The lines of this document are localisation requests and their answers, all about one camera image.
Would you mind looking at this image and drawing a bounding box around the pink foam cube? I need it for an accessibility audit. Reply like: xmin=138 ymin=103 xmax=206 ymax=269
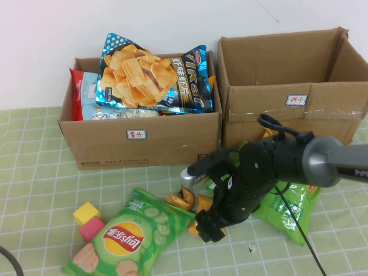
xmin=79 ymin=216 xmax=108 ymax=244

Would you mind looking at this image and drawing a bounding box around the red white shrimp cracker bag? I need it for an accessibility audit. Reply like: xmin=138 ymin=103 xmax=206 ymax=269
xmin=68 ymin=67 xmax=162 ymax=121

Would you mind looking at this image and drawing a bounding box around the cardboard box with F2 print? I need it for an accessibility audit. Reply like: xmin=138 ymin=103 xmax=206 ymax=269
xmin=58 ymin=51 xmax=223 ymax=171

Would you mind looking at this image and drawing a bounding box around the black cable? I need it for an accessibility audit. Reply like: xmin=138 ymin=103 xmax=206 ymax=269
xmin=273 ymin=183 xmax=328 ymax=276
xmin=257 ymin=113 xmax=301 ymax=139
xmin=0 ymin=245 xmax=24 ymax=276

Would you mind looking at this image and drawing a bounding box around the taped plain cardboard box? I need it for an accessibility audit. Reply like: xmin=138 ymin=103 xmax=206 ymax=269
xmin=217 ymin=26 xmax=368 ymax=151

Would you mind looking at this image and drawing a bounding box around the blue shrimp chips bag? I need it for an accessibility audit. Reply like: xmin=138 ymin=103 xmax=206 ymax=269
xmin=95 ymin=32 xmax=215 ymax=116

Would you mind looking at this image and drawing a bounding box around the yellow foam cube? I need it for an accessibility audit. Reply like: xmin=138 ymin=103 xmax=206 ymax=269
xmin=73 ymin=201 xmax=102 ymax=228

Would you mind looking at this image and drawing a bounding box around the green chips bag with barcode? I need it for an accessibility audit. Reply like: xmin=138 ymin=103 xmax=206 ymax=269
xmin=205 ymin=140 xmax=322 ymax=247

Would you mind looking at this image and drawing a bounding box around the white blue-bordered label sticker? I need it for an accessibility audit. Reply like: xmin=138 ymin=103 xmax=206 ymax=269
xmin=126 ymin=129 xmax=147 ymax=140
xmin=286 ymin=94 xmax=308 ymax=106

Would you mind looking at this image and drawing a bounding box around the golden twisted snack packet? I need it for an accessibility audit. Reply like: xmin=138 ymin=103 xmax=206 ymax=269
xmin=166 ymin=186 xmax=196 ymax=212

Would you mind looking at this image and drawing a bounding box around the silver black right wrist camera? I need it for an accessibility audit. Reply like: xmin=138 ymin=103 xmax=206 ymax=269
xmin=180 ymin=149 xmax=231 ymax=189

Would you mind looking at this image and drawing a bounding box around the yellow glossy snack packet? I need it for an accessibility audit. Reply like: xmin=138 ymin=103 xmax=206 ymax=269
xmin=188 ymin=194 xmax=215 ymax=237

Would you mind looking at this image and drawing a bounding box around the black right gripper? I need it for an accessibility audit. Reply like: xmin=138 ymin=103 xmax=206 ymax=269
xmin=194 ymin=169 xmax=271 ymax=244

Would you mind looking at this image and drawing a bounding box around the green cucumber chips bag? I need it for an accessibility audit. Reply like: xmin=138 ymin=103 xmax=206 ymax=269
xmin=60 ymin=188 xmax=196 ymax=276

